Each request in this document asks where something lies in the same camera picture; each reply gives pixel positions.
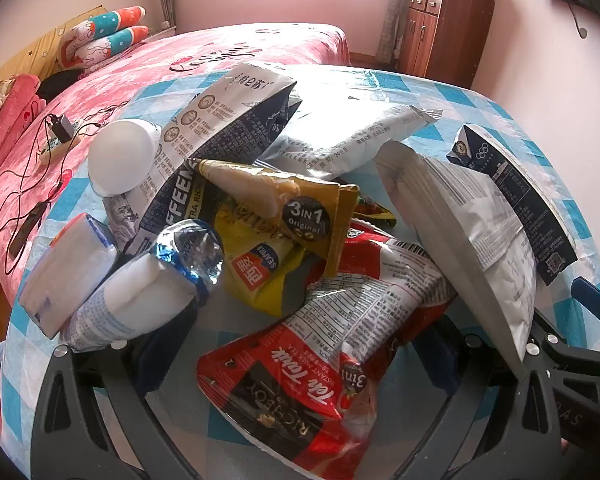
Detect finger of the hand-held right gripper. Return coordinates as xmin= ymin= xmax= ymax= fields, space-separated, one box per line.
xmin=531 ymin=277 xmax=600 ymax=342
xmin=540 ymin=337 xmax=600 ymax=382

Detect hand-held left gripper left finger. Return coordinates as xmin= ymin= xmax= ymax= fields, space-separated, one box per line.
xmin=30 ymin=304 xmax=217 ymax=480

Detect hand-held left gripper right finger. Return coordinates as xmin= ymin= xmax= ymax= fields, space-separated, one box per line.
xmin=420 ymin=321 xmax=564 ymax=480

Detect blue tissue pack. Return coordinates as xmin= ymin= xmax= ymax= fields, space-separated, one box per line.
xmin=62 ymin=219 xmax=227 ymax=353

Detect red milk tea bag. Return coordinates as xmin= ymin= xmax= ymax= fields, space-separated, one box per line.
xmin=196 ymin=219 xmax=458 ymax=480

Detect large white foil bag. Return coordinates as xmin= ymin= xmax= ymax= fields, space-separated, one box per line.
xmin=375 ymin=140 xmax=537 ymax=378

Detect yellow snack packet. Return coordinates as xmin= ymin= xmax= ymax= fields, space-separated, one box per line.
xmin=200 ymin=195 xmax=308 ymax=318

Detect white tissue pack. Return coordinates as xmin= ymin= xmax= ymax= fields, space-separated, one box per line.
xmin=19 ymin=212 xmax=119 ymax=339

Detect navy blue packet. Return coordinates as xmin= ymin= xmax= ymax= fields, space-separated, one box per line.
xmin=446 ymin=124 xmax=579 ymax=287

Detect brown coffee sachet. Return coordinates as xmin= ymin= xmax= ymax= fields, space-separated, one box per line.
xmin=186 ymin=157 xmax=361 ymax=279

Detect black phone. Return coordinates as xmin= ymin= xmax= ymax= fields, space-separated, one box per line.
xmin=7 ymin=202 xmax=46 ymax=256

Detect white plastic lid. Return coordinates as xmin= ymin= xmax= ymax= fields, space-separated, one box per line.
xmin=88 ymin=119 xmax=162 ymax=197

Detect blue white checkered tablecloth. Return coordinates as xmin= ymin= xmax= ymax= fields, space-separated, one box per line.
xmin=0 ymin=62 xmax=600 ymax=480

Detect white power strip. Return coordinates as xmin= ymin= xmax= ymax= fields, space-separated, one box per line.
xmin=32 ymin=132 xmax=88 ymax=166

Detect white silver packet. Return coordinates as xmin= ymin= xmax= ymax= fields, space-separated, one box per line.
xmin=267 ymin=104 xmax=442 ymax=181

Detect silver black coffee bag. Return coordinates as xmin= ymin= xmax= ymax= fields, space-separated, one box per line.
xmin=102 ymin=60 xmax=303 ymax=258

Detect black charger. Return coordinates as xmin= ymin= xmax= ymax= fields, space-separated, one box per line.
xmin=47 ymin=115 xmax=78 ymax=143

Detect bed with pink bedspread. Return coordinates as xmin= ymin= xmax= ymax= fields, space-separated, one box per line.
xmin=0 ymin=24 xmax=352 ymax=311

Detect black clothing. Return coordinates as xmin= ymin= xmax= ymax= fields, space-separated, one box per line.
xmin=35 ymin=70 xmax=88 ymax=103

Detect folded pink blanket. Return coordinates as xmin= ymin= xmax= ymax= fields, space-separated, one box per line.
xmin=0 ymin=74 xmax=46 ymax=173

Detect brown wooden cabinet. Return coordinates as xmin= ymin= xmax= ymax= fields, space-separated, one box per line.
xmin=399 ymin=0 xmax=496 ymax=88

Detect cartoon print pillow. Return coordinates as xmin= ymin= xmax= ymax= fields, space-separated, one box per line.
xmin=72 ymin=25 xmax=151 ymax=68

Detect colourful striped pillows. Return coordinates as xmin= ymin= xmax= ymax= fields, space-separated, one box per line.
xmin=60 ymin=6 xmax=147 ymax=48

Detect yellow headboard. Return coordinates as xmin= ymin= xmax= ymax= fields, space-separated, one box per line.
xmin=0 ymin=6 xmax=106 ymax=91

